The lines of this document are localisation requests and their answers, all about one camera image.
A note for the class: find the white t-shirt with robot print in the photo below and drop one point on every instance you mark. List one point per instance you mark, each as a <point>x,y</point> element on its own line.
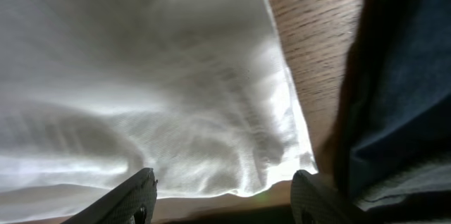
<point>93,91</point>

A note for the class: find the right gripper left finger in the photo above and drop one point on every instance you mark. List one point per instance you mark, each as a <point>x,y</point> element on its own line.
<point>132,202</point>

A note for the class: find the dark grey garment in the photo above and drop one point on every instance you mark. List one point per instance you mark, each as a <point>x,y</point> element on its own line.
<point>394,155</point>

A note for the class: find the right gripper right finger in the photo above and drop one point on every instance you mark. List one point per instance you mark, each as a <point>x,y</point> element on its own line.
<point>313,202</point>

